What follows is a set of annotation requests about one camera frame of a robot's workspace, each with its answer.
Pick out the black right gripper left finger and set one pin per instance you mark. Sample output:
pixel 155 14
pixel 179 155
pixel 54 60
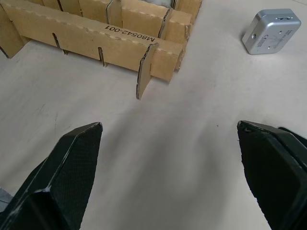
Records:
pixel 57 182

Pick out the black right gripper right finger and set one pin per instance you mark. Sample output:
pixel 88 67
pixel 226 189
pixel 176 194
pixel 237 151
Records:
pixel 273 172

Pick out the cardboard divider box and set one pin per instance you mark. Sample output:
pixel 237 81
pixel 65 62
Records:
pixel 100 36

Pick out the small silver metal box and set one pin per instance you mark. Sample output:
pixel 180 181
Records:
pixel 271 30

